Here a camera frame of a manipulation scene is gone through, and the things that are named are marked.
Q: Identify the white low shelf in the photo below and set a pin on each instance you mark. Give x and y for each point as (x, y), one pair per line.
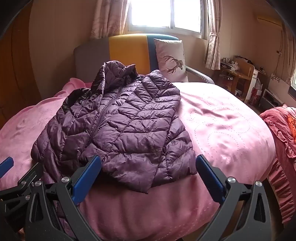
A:
(272, 97)

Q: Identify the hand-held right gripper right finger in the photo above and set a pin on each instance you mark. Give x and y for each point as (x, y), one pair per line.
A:
(211, 178)

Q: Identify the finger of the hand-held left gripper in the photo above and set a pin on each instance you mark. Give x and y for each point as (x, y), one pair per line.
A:
(6, 166)
(30, 173)

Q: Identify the grey yellow blue headboard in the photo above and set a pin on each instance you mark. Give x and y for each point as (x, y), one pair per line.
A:
(127, 51)

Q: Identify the white cabinet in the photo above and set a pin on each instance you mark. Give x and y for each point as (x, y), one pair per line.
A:
(254, 76)

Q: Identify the grey padded armrest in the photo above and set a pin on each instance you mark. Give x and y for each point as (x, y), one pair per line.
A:
(198, 71)

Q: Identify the wooden desk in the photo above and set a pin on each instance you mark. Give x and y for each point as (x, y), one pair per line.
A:
(238, 76)

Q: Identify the wall air conditioner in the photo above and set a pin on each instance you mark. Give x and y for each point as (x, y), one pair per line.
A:
(268, 20)

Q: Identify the pink bed blanket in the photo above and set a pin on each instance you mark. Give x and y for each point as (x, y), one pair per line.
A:
(231, 129)

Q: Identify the white deer print pillow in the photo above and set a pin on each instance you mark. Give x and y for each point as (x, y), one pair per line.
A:
(168, 55)

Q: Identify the coral ruffled blanket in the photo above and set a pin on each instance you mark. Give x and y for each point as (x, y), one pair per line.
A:
(282, 139)

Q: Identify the red bag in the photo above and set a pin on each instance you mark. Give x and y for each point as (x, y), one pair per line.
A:
(255, 96)

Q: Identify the wooden wardrobe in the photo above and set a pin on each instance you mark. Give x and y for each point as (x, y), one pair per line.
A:
(16, 69)

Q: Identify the purple quilted puffer jacket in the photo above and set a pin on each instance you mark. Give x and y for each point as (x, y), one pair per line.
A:
(129, 129)

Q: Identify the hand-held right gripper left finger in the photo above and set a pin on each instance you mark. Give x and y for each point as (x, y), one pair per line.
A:
(86, 178)

